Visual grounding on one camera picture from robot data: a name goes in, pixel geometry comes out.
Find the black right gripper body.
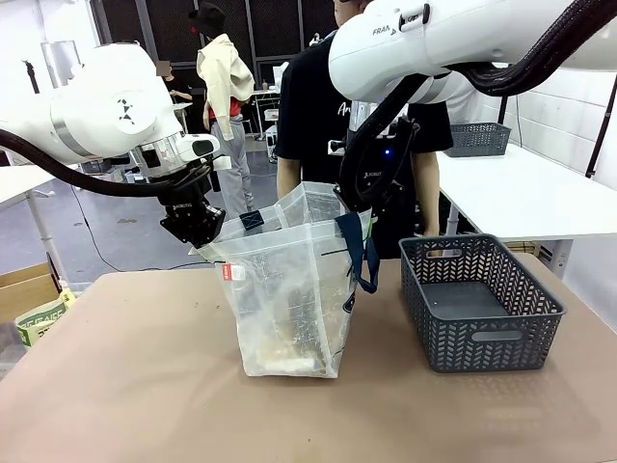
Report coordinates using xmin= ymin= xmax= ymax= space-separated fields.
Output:
xmin=355 ymin=119 xmax=421 ymax=206

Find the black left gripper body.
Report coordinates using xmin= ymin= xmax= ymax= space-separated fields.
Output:
xmin=157 ymin=182 xmax=217 ymax=237

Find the white translucent navy-handled shopping bag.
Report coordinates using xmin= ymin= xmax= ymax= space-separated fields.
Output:
xmin=189 ymin=180 xmax=382 ymax=380

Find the grey plastic woven basket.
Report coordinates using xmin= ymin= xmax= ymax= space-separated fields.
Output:
xmin=442 ymin=122 xmax=513 ymax=159
xmin=397 ymin=233 xmax=569 ymax=374

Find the pale packaged grocery item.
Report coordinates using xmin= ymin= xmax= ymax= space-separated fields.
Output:
xmin=254 ymin=347 xmax=330 ymax=376

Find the person's right forearm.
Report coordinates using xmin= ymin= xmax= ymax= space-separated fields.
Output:
xmin=275 ymin=157 xmax=303 ymax=206

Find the person's left forearm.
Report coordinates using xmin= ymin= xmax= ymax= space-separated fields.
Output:
xmin=410 ymin=150 xmax=442 ymax=232

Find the person's left hand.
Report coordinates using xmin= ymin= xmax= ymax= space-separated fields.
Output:
xmin=422 ymin=225 xmax=443 ymax=258

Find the person in black T-shirt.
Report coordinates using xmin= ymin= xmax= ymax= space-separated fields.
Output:
xmin=275 ymin=0 xmax=454 ymax=259

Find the white box with black print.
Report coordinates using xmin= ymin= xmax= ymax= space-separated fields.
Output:
xmin=264 ymin=126 xmax=281 ymax=161

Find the person in beige hoodie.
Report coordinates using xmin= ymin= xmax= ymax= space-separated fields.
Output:
xmin=186 ymin=2 xmax=256 ymax=221

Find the seated person in black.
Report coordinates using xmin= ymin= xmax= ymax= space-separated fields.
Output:
xmin=156 ymin=59 xmax=195 ymax=106

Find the large white table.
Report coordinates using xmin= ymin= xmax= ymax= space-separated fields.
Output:
xmin=435 ymin=143 xmax=617 ymax=279

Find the wooden pallet crate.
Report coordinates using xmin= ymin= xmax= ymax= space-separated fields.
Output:
xmin=500 ymin=238 xmax=551 ymax=256

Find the green and white carton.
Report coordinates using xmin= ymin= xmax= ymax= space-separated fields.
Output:
xmin=13 ymin=287 xmax=78 ymax=349

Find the brown cardboard box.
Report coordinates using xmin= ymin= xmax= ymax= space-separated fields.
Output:
xmin=0 ymin=262 xmax=64 ymax=325

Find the black slanted stand pole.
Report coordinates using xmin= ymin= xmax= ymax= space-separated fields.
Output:
xmin=584 ymin=74 xmax=617 ymax=180

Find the black floor cable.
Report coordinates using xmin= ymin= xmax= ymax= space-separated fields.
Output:
xmin=70 ymin=185 xmax=206 ymax=272

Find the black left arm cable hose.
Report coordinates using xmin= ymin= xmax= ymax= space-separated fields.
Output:
xmin=0 ymin=128 xmax=214 ymax=199

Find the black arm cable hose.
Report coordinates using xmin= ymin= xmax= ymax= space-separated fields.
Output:
xmin=0 ymin=128 xmax=214 ymax=199
xmin=336 ymin=0 xmax=611 ymax=213

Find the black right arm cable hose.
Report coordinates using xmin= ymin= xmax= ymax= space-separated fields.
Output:
xmin=336 ymin=0 xmax=611 ymax=213

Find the white desk with pedestal leg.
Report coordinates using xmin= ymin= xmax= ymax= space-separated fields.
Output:
xmin=0 ymin=165 xmax=69 ymax=293

